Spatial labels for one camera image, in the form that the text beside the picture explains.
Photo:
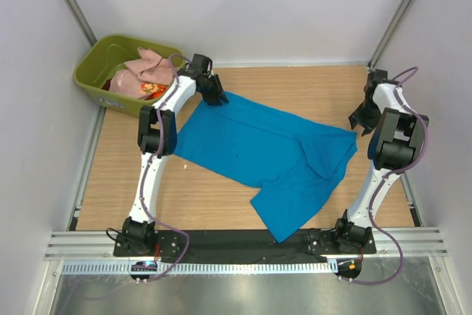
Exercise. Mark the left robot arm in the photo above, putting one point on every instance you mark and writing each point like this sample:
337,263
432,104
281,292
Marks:
157,139

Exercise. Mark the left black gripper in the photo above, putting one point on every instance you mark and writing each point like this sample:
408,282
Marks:
213,90

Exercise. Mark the blue t shirt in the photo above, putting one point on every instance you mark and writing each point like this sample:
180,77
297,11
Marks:
295,163

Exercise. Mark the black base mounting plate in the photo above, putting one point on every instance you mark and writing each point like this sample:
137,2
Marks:
244,247

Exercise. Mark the pink folded shirt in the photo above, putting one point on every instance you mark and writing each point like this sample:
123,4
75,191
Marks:
150,67

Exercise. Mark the red orange patterned garment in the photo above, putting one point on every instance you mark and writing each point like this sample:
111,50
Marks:
152,91

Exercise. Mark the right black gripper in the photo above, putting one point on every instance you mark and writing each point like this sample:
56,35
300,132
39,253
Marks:
366,115

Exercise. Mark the right aluminium corner post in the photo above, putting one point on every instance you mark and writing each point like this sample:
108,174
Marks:
388,34

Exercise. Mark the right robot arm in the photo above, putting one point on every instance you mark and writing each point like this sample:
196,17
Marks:
398,143

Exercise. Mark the olive green plastic bin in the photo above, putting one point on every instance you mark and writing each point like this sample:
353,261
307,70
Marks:
102,62

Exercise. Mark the white slotted cable duct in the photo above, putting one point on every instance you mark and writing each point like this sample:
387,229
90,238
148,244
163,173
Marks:
147,267

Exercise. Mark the aluminium corner post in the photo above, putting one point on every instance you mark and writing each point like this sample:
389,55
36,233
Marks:
70,1
388,34

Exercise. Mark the left aluminium corner post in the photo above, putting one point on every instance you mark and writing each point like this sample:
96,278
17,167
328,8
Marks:
70,1

